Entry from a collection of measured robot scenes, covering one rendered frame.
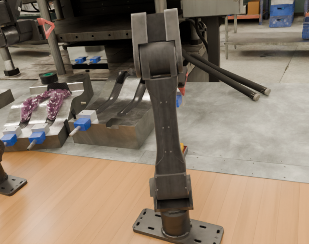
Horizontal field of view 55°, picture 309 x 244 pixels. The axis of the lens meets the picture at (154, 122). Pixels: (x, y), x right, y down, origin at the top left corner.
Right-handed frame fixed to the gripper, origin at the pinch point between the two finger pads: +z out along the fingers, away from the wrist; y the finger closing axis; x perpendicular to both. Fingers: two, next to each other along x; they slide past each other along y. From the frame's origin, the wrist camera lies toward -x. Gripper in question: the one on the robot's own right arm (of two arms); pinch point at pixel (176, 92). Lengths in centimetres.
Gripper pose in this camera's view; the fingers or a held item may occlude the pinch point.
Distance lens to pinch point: 100.1
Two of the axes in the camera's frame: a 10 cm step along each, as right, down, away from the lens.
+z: 2.7, 5.6, 7.8
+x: -2.4, 8.3, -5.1
